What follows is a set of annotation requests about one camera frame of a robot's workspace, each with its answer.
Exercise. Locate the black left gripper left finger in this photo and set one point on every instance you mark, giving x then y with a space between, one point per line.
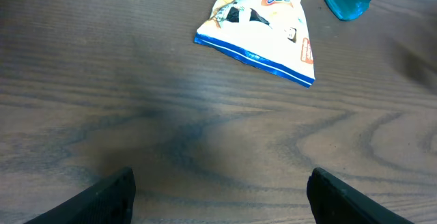
109 201

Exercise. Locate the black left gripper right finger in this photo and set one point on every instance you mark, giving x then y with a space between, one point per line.
334 201

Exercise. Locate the snack bag with red label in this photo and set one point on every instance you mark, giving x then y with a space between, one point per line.
271 35

